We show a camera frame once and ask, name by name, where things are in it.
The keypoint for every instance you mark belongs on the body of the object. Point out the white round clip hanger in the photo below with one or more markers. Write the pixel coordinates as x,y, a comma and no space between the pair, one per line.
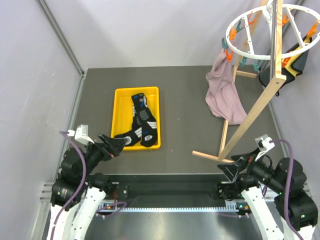
266,11

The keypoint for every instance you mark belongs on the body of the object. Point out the pink cloth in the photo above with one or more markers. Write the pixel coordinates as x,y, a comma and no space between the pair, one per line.
222,97

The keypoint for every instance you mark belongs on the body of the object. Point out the teal clothespin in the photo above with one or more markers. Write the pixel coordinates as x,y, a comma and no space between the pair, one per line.
242,63
257,66

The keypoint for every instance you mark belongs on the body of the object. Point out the black yellow cloth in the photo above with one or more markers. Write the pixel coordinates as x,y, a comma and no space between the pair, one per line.
291,67

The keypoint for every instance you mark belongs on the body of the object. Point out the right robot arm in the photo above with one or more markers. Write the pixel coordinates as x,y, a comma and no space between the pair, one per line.
298,212

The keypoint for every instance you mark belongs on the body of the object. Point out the orange clothespin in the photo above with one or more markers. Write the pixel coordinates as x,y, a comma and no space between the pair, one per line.
229,54

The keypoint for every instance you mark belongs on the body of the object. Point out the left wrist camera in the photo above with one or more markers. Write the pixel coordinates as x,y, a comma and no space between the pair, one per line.
82,133

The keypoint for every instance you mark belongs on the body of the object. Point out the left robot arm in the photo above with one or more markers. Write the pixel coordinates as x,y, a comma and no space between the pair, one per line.
76,192

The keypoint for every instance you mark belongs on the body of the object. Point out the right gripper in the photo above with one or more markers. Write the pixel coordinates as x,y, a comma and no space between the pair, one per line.
244,160

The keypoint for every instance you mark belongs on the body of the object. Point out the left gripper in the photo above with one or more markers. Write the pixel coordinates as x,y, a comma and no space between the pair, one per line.
115,146

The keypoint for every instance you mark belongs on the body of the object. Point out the yellow plastic tray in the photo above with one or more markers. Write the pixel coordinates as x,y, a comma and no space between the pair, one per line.
122,116

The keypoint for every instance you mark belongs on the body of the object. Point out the black sock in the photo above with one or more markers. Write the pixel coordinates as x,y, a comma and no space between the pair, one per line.
134,135
147,124

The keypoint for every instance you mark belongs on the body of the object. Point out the wooden hanger stand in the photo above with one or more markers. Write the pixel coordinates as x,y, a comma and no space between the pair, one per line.
277,80

